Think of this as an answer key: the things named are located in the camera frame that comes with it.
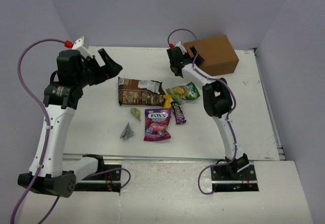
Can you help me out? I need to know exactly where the green Fox's candy bag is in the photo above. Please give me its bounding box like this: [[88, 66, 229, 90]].
[[166, 82, 200, 105]]

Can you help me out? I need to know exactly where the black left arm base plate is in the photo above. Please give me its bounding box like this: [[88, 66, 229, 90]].
[[75, 164, 122, 193]]

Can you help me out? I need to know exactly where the purple Fox's berries bag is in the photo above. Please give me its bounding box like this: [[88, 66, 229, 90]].
[[144, 108, 171, 141]]

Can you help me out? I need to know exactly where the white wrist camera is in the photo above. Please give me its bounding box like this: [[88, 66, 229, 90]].
[[169, 41, 188, 55], [64, 36, 104, 67]]

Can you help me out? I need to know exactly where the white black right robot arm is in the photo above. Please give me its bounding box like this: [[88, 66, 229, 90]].
[[167, 45, 249, 180]]

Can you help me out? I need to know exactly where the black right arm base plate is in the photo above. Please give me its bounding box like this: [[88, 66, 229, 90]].
[[211, 164, 259, 193]]

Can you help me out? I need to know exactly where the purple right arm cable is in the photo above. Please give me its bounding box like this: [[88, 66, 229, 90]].
[[167, 28, 239, 196]]

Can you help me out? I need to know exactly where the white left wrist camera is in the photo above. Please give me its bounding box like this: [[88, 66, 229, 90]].
[[64, 36, 104, 67]]

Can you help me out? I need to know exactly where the aluminium table edge rail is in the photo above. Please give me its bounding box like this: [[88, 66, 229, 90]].
[[63, 153, 286, 162]]

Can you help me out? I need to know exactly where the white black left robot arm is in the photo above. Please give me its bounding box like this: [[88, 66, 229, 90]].
[[18, 49, 123, 198]]

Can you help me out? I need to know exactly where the purple m&m's packet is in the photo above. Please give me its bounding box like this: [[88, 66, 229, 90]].
[[171, 102, 186, 125]]

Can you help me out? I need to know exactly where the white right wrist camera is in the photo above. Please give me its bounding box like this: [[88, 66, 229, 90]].
[[169, 41, 188, 55]]

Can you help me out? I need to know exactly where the light green triangular packet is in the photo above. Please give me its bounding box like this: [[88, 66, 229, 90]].
[[130, 108, 141, 121]]

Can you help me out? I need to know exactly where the brown kettle chips bag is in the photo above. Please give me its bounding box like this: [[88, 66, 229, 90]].
[[118, 77, 165, 107]]

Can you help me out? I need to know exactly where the yellow snack bar wrapper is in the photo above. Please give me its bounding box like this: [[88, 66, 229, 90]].
[[163, 94, 172, 108]]

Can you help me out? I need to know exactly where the brown paper bag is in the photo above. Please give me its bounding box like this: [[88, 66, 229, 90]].
[[183, 35, 239, 76]]

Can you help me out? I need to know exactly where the grey snack packet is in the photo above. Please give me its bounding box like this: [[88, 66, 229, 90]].
[[120, 123, 134, 140]]

